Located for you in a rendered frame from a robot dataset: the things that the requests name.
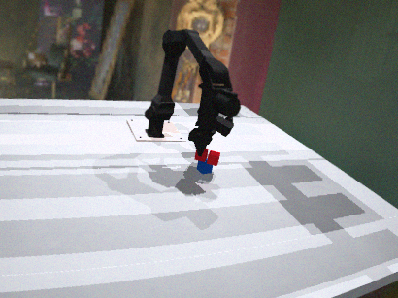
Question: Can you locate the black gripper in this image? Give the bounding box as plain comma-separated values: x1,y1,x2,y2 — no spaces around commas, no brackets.
188,106,218,156

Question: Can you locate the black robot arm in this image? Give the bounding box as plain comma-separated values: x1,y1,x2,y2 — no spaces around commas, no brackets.
145,29,241,138

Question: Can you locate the blue cube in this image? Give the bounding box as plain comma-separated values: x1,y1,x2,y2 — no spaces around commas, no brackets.
197,158,213,174

